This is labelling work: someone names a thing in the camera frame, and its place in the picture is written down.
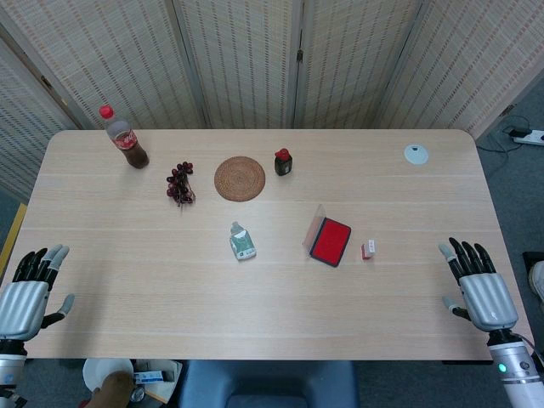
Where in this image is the white round plate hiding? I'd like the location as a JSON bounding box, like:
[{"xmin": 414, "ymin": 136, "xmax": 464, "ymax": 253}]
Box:
[{"xmin": 82, "ymin": 358, "xmax": 134, "ymax": 391}]

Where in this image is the brown bread loaf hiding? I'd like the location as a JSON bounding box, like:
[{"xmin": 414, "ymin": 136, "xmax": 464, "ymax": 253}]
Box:
[{"xmin": 87, "ymin": 371, "xmax": 136, "ymax": 408}]

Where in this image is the dark sauce bottle red cap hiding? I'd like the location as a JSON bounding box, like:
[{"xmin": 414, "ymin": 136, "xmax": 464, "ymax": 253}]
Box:
[{"xmin": 274, "ymin": 148, "xmax": 293, "ymax": 177}]

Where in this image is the white power strip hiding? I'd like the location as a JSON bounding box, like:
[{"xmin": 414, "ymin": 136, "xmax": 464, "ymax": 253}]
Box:
[{"xmin": 512, "ymin": 130, "xmax": 544, "ymax": 146}]

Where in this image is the cardboard box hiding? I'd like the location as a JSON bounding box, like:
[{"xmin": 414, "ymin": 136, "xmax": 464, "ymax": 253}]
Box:
[{"xmin": 135, "ymin": 360, "xmax": 184, "ymax": 404}]

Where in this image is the folding woven screen divider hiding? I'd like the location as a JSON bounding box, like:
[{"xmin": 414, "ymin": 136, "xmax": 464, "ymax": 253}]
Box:
[{"xmin": 0, "ymin": 0, "xmax": 544, "ymax": 201}]

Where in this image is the dark red grape bunch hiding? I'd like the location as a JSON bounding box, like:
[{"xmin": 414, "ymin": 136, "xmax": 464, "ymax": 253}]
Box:
[{"xmin": 166, "ymin": 160, "xmax": 197, "ymax": 208}]

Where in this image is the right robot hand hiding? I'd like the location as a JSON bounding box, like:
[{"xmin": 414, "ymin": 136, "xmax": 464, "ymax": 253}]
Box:
[{"xmin": 438, "ymin": 237, "xmax": 519, "ymax": 332}]

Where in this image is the black power cable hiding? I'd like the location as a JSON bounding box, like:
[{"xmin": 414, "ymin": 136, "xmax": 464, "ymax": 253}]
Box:
[{"xmin": 475, "ymin": 114, "xmax": 533, "ymax": 171}]

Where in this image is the small green clear bottle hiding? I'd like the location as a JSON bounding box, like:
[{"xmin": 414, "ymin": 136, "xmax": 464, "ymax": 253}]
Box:
[{"xmin": 229, "ymin": 221, "xmax": 257, "ymax": 261}]

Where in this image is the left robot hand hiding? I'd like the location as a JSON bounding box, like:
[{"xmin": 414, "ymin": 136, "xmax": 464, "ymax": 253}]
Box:
[{"xmin": 0, "ymin": 244, "xmax": 76, "ymax": 342}]

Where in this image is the white round cable grommet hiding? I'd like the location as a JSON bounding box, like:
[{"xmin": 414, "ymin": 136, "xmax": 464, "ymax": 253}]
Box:
[{"xmin": 403, "ymin": 144, "xmax": 431, "ymax": 165}]

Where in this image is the white sneaker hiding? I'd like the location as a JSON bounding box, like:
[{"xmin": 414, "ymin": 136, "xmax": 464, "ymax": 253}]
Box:
[{"xmin": 528, "ymin": 260, "xmax": 544, "ymax": 303}]

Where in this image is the round woven rattan coaster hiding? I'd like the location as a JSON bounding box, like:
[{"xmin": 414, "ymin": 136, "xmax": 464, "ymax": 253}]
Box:
[{"xmin": 213, "ymin": 156, "xmax": 267, "ymax": 201}]

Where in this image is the red ink pad case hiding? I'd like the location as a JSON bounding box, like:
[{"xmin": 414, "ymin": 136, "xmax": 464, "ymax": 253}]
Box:
[{"xmin": 302, "ymin": 204, "xmax": 353, "ymax": 269}]

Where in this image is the cola bottle red cap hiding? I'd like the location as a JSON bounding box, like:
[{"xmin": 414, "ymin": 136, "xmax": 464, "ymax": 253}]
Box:
[{"xmin": 99, "ymin": 105, "xmax": 150, "ymax": 170}]

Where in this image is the white blue small box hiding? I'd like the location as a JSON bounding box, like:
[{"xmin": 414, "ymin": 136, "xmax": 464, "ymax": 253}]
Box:
[{"xmin": 133, "ymin": 370, "xmax": 165, "ymax": 386}]

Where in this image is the blue chair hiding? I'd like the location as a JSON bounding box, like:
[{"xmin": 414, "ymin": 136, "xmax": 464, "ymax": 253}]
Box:
[{"xmin": 177, "ymin": 360, "xmax": 360, "ymax": 408}]

